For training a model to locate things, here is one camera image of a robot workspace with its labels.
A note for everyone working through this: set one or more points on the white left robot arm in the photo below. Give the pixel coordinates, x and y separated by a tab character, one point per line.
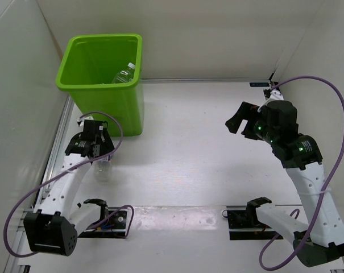
54	228

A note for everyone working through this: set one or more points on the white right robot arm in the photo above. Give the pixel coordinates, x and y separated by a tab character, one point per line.
276	124

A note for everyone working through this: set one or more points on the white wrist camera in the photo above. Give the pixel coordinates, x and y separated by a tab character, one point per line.
271	95
80	121

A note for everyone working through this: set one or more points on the clear bottle red green label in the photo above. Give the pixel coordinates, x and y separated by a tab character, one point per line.
126	75

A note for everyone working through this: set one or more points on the green plastic bin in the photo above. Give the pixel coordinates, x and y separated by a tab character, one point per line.
86	72

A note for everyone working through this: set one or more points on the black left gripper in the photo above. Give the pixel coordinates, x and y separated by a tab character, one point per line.
107	146

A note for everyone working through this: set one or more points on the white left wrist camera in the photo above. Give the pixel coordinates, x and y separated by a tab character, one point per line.
80	121

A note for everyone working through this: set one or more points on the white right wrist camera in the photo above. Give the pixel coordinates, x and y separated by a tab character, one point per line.
271	95

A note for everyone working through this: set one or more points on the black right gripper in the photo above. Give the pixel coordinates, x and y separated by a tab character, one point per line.
247	111

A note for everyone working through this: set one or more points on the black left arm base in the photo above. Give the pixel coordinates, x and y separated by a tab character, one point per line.
116	227

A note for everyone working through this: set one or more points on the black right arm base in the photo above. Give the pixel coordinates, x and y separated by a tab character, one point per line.
241	227

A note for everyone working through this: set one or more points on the clear bottle white blue label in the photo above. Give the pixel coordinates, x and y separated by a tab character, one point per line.
102	169

